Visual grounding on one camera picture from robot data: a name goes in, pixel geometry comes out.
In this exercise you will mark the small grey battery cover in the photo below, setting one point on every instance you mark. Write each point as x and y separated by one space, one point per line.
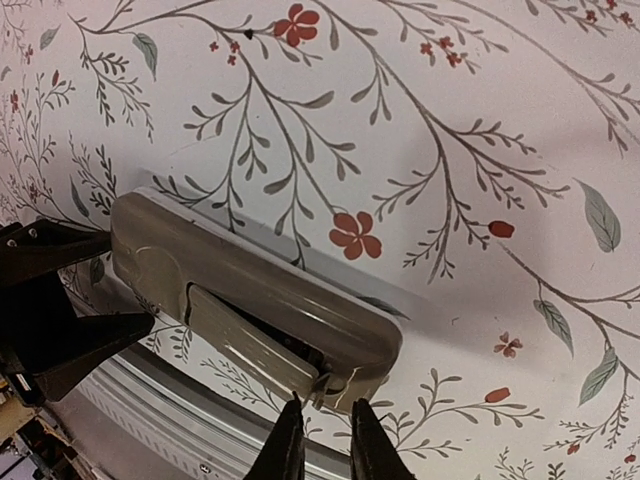
250 349

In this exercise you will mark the small white remote control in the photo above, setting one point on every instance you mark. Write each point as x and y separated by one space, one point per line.
161 248

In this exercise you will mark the aluminium front frame rail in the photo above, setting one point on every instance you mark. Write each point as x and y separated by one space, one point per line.
137 417

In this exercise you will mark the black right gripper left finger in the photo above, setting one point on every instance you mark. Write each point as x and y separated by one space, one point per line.
283 454

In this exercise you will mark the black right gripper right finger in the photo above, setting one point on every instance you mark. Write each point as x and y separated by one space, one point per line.
372 455

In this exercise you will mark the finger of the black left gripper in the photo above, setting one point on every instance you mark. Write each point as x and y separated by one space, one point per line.
31 251
43 360

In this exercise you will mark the floral patterned table mat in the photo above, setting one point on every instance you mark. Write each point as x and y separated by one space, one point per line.
470 168

